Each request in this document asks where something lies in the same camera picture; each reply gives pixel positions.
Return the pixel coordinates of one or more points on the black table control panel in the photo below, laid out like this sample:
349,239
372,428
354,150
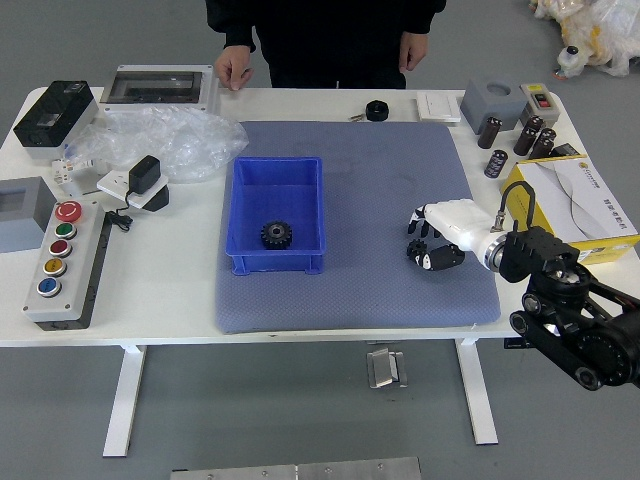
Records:
512,343

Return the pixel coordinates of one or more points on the blue plastic box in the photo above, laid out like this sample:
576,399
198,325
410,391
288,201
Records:
275,195

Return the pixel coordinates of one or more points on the grey distribution box clear cover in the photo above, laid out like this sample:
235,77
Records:
155,85

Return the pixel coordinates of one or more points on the white table leg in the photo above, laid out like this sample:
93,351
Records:
122,400
477,395

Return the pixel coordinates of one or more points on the grey box with window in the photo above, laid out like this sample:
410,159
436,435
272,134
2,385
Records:
20,230

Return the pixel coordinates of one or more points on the small white terminal connector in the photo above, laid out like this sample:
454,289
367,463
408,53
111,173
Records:
65,170

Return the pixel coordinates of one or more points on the grey metal plate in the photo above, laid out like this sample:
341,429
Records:
300,471

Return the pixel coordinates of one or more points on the grey block with round hole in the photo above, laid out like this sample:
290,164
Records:
487,107

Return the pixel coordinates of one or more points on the heap of white plastic bags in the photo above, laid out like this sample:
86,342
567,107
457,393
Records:
610,30

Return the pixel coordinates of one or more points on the blue-grey foam mat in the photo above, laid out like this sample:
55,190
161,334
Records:
375,290

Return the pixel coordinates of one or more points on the person's left forearm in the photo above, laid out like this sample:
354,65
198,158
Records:
422,17

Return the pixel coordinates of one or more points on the brown cylindrical capacitor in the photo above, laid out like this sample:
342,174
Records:
542,145
527,136
489,134

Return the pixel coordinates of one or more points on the grey five-button control box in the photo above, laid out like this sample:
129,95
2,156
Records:
50,307

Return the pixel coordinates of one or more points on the person's left hand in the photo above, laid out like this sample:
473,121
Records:
412,50

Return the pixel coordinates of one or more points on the white wall switch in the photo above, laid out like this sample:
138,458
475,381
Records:
439,106

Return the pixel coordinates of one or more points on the clear plastic bag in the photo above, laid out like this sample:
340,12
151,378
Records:
185,140

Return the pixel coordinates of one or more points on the white plastic bottle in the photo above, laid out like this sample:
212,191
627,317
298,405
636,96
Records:
572,62

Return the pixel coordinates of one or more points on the person's right forearm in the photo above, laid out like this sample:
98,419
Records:
235,30

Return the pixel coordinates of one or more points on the metal bracket on floor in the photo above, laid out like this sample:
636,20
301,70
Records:
382,367

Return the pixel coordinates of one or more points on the big black gear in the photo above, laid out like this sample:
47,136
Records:
267,239

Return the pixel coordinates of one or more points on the small black card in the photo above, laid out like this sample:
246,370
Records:
566,151

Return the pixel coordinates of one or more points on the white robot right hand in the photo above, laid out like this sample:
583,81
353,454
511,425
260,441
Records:
460,220

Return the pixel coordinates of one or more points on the person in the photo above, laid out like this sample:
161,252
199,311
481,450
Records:
325,40

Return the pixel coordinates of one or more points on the grey red-black switch box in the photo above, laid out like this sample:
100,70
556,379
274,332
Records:
542,100

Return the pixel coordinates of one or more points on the yellow and white carton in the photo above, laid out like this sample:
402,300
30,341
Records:
590,200

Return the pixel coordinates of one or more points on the black power adapter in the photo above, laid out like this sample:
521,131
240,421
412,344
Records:
144,172

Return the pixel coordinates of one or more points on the person's right hand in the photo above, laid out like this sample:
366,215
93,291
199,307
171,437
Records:
234,67

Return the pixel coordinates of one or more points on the black enclosure with white base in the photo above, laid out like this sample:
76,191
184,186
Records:
50,115

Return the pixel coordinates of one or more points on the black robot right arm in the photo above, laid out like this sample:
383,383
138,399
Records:
530,250

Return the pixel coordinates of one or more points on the small black gear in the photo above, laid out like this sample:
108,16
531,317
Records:
414,247

